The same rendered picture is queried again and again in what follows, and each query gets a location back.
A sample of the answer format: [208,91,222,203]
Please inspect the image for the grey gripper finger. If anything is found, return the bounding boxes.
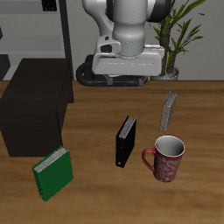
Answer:
[101,73,114,87]
[138,76,150,88]

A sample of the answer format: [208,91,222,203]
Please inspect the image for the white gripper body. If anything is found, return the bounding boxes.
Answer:
[91,43,166,78]

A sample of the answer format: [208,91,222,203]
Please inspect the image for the pale beige book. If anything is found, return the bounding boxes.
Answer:
[159,90,179,132]

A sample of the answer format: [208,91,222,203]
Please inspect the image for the black book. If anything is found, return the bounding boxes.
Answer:
[115,115,137,169]

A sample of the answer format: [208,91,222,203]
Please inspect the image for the black binders on shelf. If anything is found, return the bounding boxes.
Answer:
[41,0,58,12]

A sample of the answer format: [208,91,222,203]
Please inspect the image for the green book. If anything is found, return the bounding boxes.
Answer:
[31,145,74,202]

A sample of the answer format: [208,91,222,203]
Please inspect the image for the green pot plant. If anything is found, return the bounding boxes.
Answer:
[150,0,208,81]

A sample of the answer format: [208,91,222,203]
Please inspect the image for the dark brown desk caddy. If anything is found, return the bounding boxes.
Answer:
[0,58,74,158]

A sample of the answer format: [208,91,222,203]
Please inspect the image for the red patterned mug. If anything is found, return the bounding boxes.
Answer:
[142,135,186,184]

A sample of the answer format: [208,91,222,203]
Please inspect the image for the dark box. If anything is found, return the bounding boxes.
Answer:
[0,53,11,81]

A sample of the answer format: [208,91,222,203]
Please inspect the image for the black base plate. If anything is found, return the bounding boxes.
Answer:
[75,53,151,88]

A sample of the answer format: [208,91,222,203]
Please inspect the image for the grey shelf unit dark frame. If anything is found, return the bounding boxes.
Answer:
[0,0,74,104]

